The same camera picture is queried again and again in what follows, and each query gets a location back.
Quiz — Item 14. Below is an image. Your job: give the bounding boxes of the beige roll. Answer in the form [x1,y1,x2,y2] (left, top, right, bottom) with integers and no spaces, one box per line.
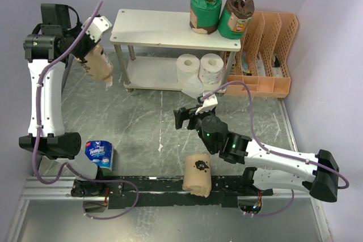
[75,43,113,88]

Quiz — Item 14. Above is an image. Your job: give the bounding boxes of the plain white toilet roll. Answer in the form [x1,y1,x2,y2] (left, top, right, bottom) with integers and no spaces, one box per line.
[176,54,204,97]

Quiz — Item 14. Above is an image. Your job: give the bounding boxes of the white roll pink dots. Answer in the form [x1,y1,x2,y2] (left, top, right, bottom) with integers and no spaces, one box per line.
[199,53,223,85]

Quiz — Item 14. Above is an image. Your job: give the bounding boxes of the beige roll cloud print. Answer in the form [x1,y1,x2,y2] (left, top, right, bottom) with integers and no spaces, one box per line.
[182,154,212,198]

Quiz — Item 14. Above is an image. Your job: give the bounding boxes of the green brown roll orange label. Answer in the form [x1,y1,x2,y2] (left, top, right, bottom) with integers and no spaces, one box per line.
[218,0,255,40]

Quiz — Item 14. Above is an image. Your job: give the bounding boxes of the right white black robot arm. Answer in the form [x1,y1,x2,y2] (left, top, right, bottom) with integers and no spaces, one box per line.
[174,107,339,202]

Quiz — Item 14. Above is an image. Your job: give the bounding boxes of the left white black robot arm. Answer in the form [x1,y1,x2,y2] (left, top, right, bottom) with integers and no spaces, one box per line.
[19,3,112,196]

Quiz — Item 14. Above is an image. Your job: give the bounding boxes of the white two-tier shelf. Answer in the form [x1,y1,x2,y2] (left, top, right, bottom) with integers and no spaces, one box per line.
[109,9,242,92]

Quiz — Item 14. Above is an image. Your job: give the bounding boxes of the orange plastic file organizer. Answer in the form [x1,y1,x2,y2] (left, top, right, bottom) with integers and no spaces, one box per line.
[225,11,298,99]

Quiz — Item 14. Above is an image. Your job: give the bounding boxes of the blue Tempo wrapped roll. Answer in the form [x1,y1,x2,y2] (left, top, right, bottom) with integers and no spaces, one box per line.
[85,141,114,171]

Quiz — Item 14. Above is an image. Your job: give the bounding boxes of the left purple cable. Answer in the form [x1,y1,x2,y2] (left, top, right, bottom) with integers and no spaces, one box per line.
[32,0,140,220]

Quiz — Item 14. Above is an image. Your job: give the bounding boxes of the purple cable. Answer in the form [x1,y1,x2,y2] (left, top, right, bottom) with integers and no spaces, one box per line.
[32,0,140,220]
[198,80,350,218]

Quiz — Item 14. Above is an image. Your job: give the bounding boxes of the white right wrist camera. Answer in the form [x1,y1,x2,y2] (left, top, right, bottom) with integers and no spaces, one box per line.
[196,92,218,114]

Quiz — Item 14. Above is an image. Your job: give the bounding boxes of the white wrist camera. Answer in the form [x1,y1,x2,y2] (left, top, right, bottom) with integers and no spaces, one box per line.
[86,16,113,43]
[196,92,218,114]

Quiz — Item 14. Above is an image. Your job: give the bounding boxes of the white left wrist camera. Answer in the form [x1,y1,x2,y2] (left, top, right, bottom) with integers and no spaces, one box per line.
[86,16,113,43]

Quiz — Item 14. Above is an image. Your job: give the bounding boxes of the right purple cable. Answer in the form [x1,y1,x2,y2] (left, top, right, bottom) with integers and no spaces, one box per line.
[198,80,350,218]

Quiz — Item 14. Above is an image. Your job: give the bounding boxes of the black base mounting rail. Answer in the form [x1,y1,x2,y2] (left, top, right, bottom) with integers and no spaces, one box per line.
[70,175,260,209]

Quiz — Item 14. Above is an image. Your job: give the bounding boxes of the aluminium frame rail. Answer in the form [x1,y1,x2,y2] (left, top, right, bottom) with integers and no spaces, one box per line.
[22,174,307,205]

